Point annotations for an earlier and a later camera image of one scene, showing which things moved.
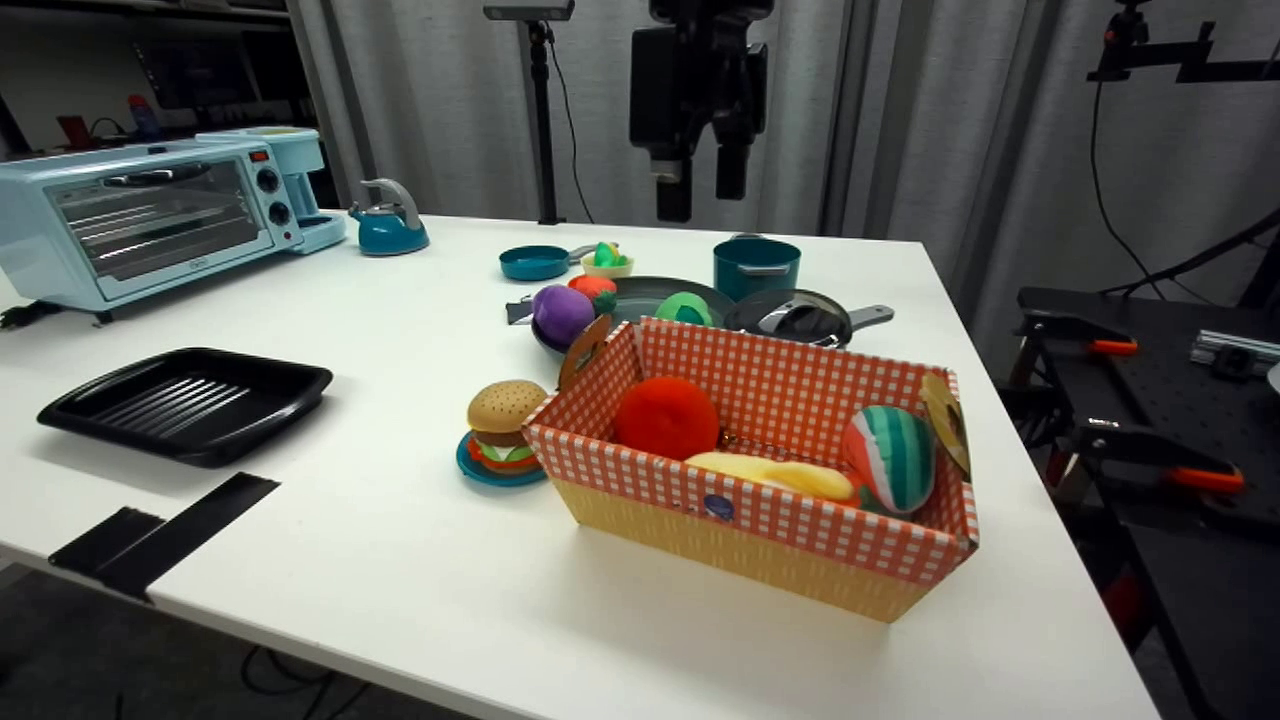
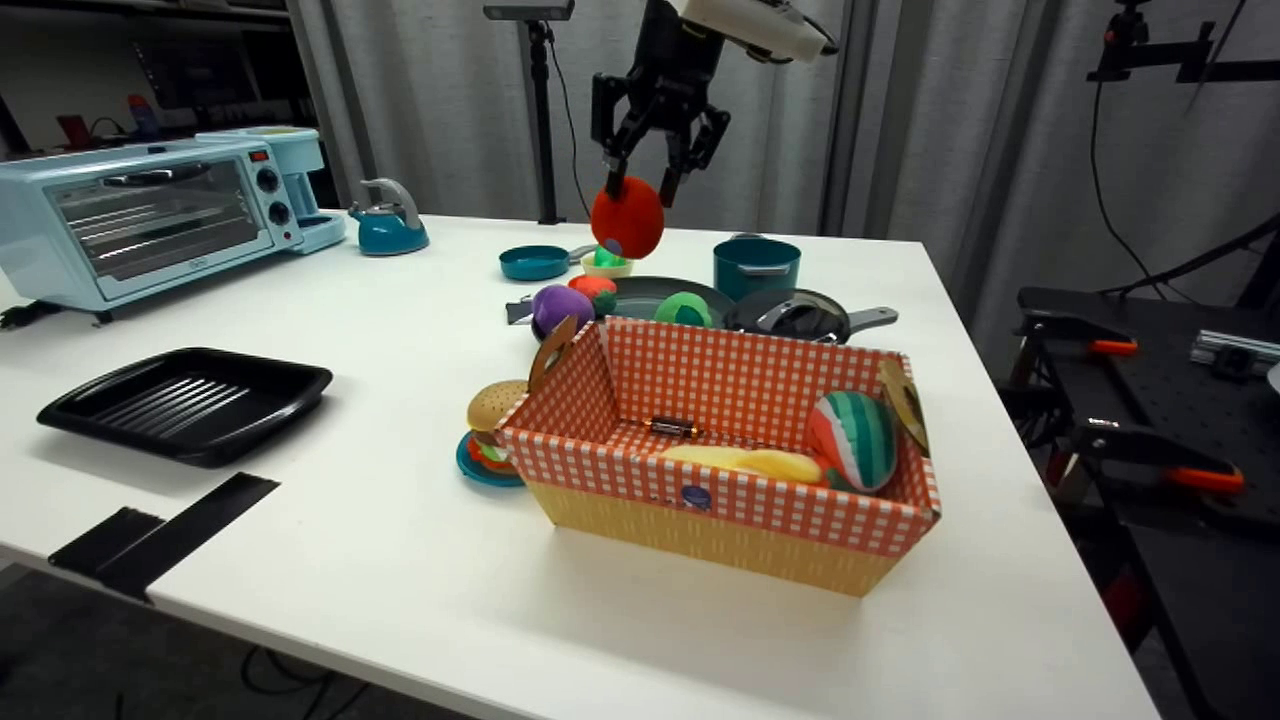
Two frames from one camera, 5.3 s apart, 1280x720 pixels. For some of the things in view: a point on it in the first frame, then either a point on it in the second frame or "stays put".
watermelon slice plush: x=890 y=457 -> x=855 y=438
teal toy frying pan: x=538 y=260 stays put
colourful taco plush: x=605 y=257 stays put
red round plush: x=664 y=412 -> x=629 y=223
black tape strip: x=137 y=550 stays put
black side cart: x=1159 y=412 stays put
